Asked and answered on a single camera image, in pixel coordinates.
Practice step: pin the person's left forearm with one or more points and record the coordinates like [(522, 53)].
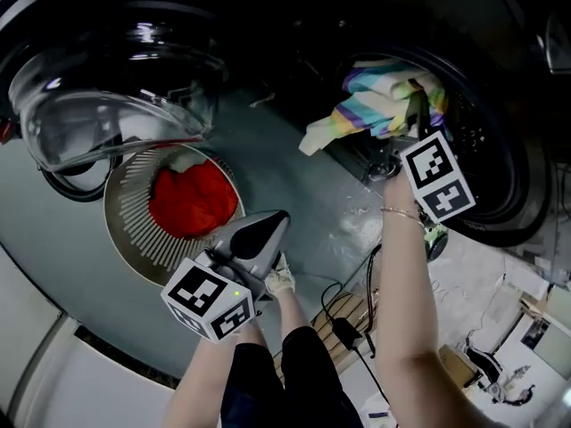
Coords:
[(201, 381)]

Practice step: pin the person's right forearm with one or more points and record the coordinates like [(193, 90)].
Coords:
[(401, 283)]

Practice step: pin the round glass machine door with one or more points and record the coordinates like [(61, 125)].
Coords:
[(89, 105)]

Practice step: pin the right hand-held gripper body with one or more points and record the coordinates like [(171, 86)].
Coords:
[(437, 176)]

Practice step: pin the green black helmet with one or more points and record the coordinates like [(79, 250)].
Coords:
[(436, 243)]

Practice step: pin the black power adapter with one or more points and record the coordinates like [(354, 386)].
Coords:
[(347, 332)]

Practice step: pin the pastel tie-dye clothes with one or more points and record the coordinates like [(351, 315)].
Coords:
[(370, 105)]

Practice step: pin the black washing machine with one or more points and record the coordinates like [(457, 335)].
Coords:
[(490, 172)]

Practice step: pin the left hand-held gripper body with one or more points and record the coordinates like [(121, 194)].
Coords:
[(201, 297)]

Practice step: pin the person's right beige shoe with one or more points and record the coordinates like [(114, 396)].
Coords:
[(281, 279)]

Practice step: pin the person's legs black shorts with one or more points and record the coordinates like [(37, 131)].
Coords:
[(303, 372)]

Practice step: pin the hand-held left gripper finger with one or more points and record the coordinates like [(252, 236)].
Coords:
[(236, 234), (278, 252)]

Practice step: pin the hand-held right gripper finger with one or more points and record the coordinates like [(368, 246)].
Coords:
[(421, 109)]

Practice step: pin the small cardboard box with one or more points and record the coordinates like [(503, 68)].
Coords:
[(455, 364)]

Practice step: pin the red clothes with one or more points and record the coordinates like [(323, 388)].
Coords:
[(192, 203)]

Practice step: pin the round grey laundry basket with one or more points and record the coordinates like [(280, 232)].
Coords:
[(129, 221)]

